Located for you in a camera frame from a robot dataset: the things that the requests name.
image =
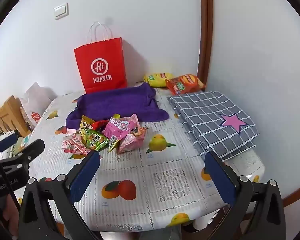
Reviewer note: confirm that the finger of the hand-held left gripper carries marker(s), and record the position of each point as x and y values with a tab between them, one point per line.
6	140
32	149

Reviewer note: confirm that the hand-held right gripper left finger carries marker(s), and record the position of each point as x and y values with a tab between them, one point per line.
85	177

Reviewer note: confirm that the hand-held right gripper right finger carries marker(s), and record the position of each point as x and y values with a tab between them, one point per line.
220	180

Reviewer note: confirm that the green snack packet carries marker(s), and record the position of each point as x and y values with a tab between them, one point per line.
93	140

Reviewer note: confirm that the white pink snack packet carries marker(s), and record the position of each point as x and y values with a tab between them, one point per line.
70	131

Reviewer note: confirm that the yellow triangular snack packet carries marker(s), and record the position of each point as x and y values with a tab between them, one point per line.
86	122

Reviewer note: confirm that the pink panda snack packet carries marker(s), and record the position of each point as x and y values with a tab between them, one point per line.
131	141

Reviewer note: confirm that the large pink snack packet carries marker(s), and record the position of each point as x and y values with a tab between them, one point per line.
120	127

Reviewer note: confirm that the person's left hand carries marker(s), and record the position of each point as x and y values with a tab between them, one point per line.
10	210

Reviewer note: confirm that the wooden chair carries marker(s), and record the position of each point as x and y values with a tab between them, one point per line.
5	115

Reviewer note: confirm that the pink strawberry snack packet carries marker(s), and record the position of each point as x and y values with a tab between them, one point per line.
73	146

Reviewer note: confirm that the white paper bag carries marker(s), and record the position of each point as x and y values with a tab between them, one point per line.
36	97

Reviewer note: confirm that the red gold snack packet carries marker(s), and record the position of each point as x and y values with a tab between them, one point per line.
98	125

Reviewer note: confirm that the grey checked cloth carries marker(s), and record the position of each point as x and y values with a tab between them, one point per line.
210	120

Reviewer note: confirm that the fruit print tablecloth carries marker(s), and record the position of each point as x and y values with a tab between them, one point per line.
152	180

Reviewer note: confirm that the brown wooden baseboard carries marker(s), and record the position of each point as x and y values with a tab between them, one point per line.
296	195

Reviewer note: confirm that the purple towel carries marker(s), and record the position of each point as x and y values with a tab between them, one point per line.
120	102

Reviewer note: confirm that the orange chip bag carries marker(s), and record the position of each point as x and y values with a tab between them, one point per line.
185	83

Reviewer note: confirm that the red paper bag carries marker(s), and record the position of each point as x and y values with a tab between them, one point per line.
100	65

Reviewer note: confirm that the yellow chip bag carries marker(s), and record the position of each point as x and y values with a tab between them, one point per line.
157	79

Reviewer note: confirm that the white light switch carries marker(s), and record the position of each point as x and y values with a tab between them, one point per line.
61	11

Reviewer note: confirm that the brown wooden door frame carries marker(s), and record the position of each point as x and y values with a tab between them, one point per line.
206	30

